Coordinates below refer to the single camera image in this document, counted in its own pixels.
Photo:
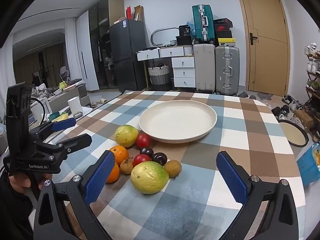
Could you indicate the black shoe box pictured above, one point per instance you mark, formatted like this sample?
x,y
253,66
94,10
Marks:
x,y
223,21

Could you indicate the white cabinet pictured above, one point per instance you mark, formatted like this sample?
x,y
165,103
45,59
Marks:
x,y
83,55

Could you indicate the yellow black box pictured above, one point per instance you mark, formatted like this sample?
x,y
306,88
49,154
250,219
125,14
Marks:
x,y
226,42

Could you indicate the dark plum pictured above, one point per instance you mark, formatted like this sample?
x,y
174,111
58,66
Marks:
x,y
146,151
159,158

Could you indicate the pile of loose shoes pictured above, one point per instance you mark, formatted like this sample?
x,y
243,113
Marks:
x,y
287,107

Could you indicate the greenish guava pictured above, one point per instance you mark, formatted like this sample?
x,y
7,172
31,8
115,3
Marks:
x,y
149,177

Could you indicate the red shoe box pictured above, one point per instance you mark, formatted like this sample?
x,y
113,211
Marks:
x,y
223,28

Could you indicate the tan wooden door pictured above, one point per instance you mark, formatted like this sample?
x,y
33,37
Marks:
x,y
265,60

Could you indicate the metal shoe rack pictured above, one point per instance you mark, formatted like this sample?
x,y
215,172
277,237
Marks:
x,y
308,80

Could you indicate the group of stored shoes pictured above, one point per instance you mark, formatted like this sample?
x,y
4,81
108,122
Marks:
x,y
313,65

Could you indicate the round black-rimmed tray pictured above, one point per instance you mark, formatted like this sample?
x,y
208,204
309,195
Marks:
x,y
293,133

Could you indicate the wicker basket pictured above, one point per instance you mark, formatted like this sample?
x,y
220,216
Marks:
x,y
159,75

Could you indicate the checked tablecloth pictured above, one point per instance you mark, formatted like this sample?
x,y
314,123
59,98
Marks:
x,y
225,135

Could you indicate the black fridge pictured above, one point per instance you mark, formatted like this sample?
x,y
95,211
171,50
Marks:
x,y
127,55

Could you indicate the black plastic basket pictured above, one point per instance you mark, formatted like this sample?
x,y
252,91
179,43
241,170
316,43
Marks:
x,y
183,40

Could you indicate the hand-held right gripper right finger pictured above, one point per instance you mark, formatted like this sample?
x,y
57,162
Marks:
x,y
232,180

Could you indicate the yellowish guava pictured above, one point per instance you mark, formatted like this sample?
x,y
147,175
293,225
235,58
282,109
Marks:
x,y
126,135

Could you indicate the brown round fruit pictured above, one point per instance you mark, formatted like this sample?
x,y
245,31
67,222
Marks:
x,y
126,166
172,168

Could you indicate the white cylinder appliance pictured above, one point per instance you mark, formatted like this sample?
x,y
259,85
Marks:
x,y
74,106

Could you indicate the grey slippers pair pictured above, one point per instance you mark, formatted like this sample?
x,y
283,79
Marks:
x,y
246,95

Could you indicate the grey door mat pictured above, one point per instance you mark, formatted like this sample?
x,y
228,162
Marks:
x,y
264,96

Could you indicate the white drawer dresser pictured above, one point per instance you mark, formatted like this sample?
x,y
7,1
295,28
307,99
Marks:
x,y
183,70

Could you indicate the beige slipper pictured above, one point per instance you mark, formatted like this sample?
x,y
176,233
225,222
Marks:
x,y
94,103
102,101

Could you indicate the cream round plate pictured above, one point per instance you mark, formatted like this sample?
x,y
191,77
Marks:
x,y
177,122

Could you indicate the red packet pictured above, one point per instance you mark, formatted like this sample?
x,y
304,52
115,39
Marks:
x,y
129,12

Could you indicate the person's left hand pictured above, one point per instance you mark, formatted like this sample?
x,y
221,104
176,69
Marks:
x,y
21,183

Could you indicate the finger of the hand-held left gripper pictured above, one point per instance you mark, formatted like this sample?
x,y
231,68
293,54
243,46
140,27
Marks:
x,y
63,124
75,141

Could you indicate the white curtain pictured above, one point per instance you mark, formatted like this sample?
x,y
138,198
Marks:
x,y
70,50

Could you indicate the grey arched frame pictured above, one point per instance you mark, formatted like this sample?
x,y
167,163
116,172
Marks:
x,y
156,33

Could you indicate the silver suitcase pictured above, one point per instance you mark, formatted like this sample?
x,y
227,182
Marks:
x,y
226,70

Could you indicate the teal suitcase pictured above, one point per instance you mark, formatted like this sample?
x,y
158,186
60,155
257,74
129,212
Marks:
x,y
201,22

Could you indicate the person's left forearm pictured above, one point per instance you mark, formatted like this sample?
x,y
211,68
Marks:
x,y
15,215

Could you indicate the orange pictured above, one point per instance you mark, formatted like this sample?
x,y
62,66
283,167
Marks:
x,y
119,154
114,174

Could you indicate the dark glass wardrobe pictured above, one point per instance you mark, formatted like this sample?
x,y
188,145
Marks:
x,y
102,42

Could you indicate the small cardboard box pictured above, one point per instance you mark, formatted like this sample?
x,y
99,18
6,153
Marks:
x,y
303,118

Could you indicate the white side table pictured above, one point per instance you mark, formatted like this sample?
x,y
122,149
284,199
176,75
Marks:
x,y
86,110

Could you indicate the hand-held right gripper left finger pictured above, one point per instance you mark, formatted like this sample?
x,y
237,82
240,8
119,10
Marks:
x,y
100,177

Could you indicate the beige suitcase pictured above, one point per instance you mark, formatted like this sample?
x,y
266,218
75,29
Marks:
x,y
204,67

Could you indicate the blue plastic bag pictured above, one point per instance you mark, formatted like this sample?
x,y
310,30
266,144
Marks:
x,y
308,165

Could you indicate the brown cardboard box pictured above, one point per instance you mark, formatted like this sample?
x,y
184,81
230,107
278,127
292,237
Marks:
x,y
138,13

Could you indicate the black container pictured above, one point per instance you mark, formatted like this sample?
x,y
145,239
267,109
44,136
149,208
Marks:
x,y
184,30

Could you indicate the red tomato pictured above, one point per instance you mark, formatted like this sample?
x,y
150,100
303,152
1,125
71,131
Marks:
x,y
143,140
141,160

